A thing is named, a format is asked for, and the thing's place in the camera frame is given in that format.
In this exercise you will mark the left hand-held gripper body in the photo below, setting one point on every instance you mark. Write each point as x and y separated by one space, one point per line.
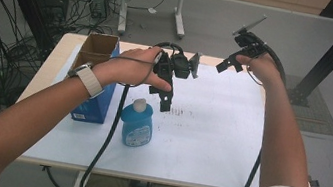
179 65

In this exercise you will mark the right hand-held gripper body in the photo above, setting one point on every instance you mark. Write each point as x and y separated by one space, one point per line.
248 44

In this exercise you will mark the blue detergent bottle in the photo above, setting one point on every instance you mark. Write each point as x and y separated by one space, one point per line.
136 126

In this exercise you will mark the blue cardboard box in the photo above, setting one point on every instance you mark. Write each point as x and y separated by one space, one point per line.
95 105

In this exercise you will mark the person's right hand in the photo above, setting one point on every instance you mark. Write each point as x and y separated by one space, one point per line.
265 73

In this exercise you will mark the person's left hand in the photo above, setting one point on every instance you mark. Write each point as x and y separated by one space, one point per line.
128 67

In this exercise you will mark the white-legged desk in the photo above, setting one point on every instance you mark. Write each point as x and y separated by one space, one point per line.
180 14

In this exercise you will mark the white table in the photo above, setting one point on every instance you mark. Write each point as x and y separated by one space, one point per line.
201 139

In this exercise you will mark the white table leg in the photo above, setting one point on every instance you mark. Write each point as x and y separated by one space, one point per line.
79 184

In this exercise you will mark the black box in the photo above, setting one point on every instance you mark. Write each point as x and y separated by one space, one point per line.
51 1

